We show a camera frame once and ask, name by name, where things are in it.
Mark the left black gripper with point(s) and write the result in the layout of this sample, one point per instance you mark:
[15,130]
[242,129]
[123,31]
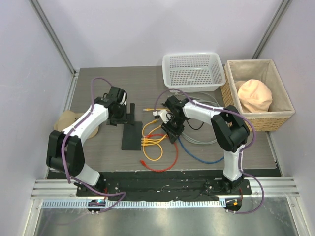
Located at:
[113,122]

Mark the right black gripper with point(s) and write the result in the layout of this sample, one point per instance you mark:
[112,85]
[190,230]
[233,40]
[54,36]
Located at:
[173,133]

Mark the black network switch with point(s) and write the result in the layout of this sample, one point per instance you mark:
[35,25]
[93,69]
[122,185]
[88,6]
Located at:
[132,135]

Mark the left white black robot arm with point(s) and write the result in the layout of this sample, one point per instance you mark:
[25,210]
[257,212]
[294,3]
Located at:
[65,148]

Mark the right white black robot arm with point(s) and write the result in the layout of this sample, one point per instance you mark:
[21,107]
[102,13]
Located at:
[230,131]

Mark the white plastic perforated basket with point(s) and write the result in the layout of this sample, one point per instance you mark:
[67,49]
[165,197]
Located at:
[193,72]

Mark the peach cloth hat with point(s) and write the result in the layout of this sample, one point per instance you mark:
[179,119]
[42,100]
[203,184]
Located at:
[254,96]

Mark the wicker basket with liner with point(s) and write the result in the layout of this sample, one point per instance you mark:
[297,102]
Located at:
[281,108]

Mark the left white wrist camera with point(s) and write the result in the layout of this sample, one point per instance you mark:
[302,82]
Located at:
[124,99]

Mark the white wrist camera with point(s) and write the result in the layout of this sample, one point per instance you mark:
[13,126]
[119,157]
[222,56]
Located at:
[162,114]
[124,99]

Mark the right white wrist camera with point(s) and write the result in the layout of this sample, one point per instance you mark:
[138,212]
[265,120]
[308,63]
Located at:
[162,114]

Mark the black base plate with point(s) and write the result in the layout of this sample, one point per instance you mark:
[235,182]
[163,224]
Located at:
[167,186]

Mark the aluminium rail frame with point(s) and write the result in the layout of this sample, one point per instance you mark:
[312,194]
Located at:
[58,193]

